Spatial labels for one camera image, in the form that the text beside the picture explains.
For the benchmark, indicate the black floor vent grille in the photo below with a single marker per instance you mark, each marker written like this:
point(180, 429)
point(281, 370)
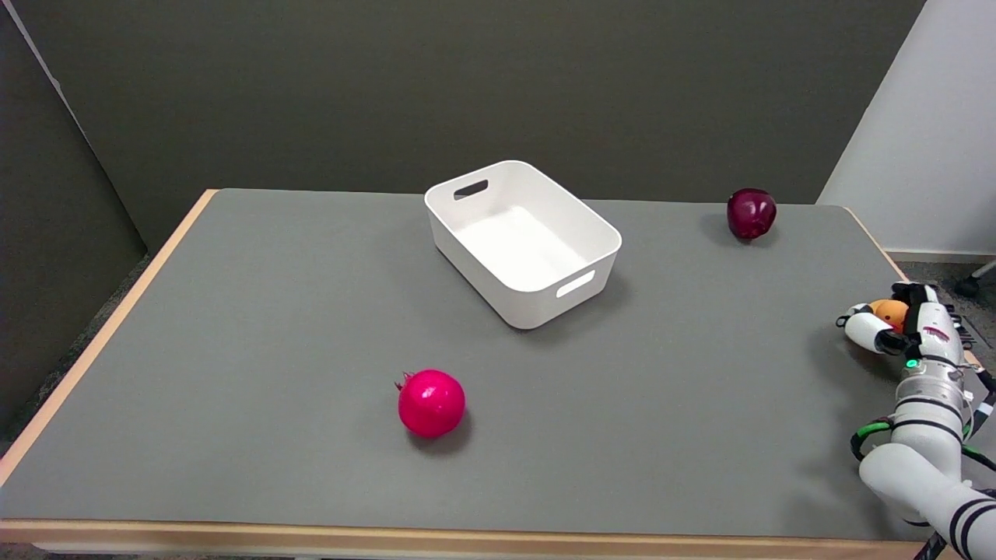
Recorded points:
point(967, 333)

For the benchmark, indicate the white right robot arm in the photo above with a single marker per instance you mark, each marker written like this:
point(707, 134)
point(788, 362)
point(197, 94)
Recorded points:
point(930, 459)

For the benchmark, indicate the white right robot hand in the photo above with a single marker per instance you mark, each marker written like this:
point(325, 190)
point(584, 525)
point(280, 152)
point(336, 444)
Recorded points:
point(926, 330)

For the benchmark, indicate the yellow rubber duck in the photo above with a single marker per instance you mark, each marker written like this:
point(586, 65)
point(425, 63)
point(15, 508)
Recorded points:
point(889, 313)

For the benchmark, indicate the black chair caster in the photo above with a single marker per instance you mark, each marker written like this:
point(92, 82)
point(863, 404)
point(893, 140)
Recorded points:
point(969, 286)

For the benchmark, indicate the red pomegranate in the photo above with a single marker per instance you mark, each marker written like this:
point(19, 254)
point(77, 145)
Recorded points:
point(431, 402)

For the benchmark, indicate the dark red apple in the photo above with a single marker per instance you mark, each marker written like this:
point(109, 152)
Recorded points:
point(751, 213)

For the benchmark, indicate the white plastic bin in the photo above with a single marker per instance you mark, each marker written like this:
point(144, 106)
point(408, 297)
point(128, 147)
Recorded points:
point(523, 243)

